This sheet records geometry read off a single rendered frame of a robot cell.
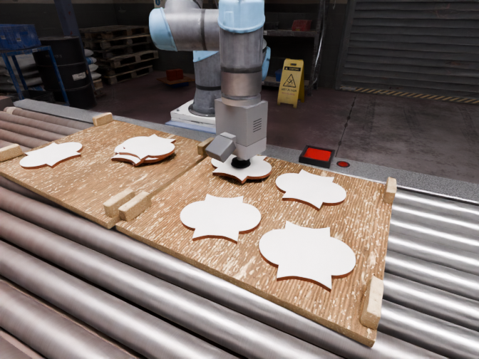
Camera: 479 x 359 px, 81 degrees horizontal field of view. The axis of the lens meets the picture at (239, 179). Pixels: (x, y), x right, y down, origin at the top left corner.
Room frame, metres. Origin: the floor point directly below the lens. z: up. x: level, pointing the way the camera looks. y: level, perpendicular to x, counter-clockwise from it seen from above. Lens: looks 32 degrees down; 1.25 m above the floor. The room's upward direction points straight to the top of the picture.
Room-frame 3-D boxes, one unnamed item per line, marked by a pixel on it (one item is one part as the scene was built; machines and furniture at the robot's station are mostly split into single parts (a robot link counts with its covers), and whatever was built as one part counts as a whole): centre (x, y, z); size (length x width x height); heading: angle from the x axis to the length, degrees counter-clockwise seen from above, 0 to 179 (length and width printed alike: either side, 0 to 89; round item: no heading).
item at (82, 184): (0.62, 0.32, 0.93); 0.41 x 0.35 x 0.02; 60
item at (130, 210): (0.39, 0.18, 0.95); 0.06 x 0.02 x 0.03; 152
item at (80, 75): (3.95, 2.35, 0.44); 0.59 x 0.59 x 0.88
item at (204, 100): (1.07, 0.10, 0.96); 0.15 x 0.15 x 0.10
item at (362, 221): (0.42, -0.05, 0.93); 0.41 x 0.35 x 0.02; 62
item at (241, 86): (0.54, 0.00, 1.13); 0.08 x 0.08 x 0.05
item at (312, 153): (0.63, -0.20, 0.92); 0.06 x 0.06 x 0.01; 65
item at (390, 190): (0.44, -0.29, 0.95); 0.06 x 0.02 x 0.03; 152
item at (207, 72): (1.06, 0.10, 1.07); 0.13 x 0.12 x 0.14; 87
